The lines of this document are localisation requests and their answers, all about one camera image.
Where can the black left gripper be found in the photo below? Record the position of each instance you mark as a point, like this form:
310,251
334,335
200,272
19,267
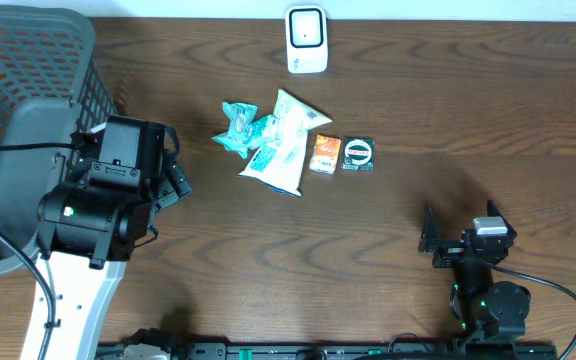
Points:
177,178

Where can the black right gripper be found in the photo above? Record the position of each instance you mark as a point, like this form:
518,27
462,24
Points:
450,251

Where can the teal candy wrapper packet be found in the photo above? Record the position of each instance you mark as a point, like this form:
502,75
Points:
241,116

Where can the dark green round-label packet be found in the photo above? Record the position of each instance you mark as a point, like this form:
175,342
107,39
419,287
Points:
358,154

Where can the small teal packet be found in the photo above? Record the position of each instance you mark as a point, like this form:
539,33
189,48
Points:
262,131

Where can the orange snack packet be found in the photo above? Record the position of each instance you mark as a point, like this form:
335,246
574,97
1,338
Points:
325,154

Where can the large white snack bag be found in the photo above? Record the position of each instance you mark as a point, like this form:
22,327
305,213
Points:
279,162

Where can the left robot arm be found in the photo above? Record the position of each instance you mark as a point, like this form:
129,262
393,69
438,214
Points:
90,224

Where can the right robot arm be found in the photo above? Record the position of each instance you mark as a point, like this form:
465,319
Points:
490,311

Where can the grey plastic basket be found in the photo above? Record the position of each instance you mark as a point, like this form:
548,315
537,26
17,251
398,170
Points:
50,88

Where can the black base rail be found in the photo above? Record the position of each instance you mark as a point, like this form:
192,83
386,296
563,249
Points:
400,350

